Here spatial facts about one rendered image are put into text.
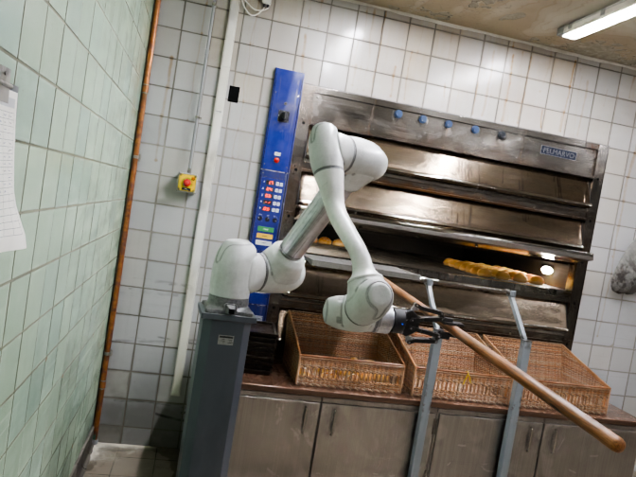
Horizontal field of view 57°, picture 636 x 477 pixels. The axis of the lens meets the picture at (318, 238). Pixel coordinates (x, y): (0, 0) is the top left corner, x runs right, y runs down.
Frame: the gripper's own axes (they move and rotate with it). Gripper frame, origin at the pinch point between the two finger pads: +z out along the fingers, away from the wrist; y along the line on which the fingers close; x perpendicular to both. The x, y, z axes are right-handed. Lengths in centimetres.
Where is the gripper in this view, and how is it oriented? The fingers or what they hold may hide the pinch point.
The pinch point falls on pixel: (450, 328)
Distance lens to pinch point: 191.5
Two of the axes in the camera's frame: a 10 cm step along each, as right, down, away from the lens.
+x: 1.8, 1.3, -9.7
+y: -1.9, 9.8, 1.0
